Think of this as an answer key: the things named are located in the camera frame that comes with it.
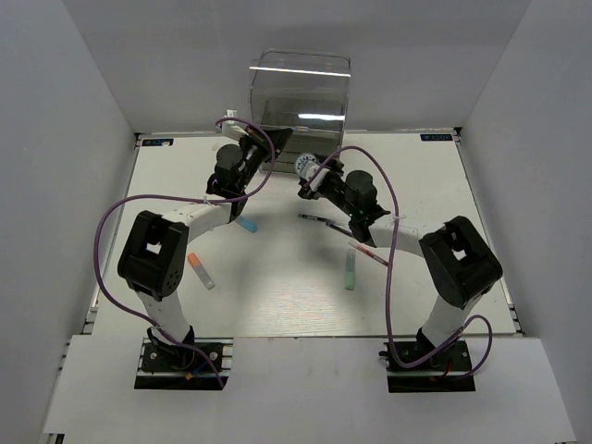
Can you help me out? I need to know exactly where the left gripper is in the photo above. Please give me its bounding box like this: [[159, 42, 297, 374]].
[[238, 125, 291, 191]]

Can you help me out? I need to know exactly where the blue white round tape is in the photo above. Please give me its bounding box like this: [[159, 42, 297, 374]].
[[294, 153, 319, 178]]

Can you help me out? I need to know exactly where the clear plastic drawer organizer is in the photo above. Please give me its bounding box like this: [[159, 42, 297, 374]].
[[249, 48, 352, 174]]

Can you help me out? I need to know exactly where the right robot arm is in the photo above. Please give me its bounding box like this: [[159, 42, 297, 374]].
[[295, 154, 502, 369]]

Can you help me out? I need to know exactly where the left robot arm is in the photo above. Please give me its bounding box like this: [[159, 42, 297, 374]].
[[117, 126, 293, 369]]

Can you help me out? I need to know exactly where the green pen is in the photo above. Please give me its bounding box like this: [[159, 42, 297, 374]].
[[298, 214, 343, 225]]

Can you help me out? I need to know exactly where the blue pen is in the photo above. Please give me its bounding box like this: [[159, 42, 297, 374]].
[[325, 222, 355, 239]]

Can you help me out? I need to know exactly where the red pen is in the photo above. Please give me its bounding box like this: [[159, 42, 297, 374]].
[[349, 241, 389, 266]]

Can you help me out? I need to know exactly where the green highlighter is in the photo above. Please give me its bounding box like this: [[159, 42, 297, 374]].
[[344, 249, 356, 290]]

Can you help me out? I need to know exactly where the blue highlighter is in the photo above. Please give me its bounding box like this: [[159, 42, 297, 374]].
[[235, 216, 258, 233]]

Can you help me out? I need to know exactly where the left blue corner label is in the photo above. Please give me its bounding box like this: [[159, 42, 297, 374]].
[[142, 138, 174, 147]]

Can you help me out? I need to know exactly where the orange highlighter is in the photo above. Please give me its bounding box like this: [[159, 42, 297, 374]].
[[187, 253, 215, 290]]

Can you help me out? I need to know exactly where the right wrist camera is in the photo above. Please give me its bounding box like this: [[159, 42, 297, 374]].
[[306, 166, 330, 191]]

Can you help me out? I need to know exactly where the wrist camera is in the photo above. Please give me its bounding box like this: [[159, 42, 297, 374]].
[[216, 109, 247, 141], [306, 166, 330, 191]]

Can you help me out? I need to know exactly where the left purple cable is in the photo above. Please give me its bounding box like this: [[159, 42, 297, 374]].
[[93, 117, 278, 389]]

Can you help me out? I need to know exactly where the purple cable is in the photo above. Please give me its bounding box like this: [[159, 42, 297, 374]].
[[307, 145, 493, 383], [93, 117, 278, 389]]

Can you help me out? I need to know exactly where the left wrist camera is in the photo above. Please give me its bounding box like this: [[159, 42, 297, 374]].
[[216, 109, 247, 141]]

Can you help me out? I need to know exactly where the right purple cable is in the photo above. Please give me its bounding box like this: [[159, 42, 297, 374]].
[[307, 145, 493, 383]]

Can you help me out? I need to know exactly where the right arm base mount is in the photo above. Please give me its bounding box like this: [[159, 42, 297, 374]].
[[378, 340, 475, 394]]

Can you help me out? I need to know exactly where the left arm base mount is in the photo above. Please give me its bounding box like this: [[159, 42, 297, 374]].
[[134, 338, 234, 391]]

